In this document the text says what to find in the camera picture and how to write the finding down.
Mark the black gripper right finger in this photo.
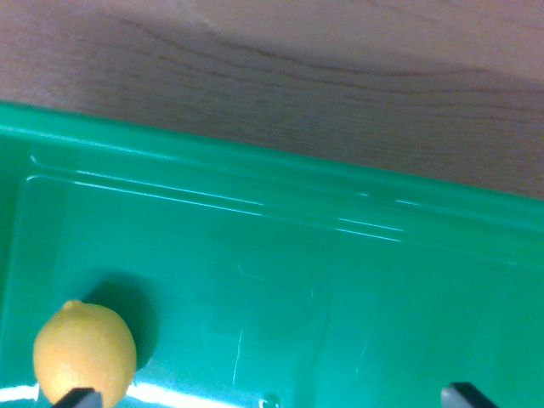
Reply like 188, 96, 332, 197
439, 382, 499, 408

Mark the green plastic bin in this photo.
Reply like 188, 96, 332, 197
0, 99, 544, 408

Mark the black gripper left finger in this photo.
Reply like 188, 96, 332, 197
50, 387, 105, 408

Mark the yellow lemon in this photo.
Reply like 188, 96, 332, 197
32, 299, 138, 408

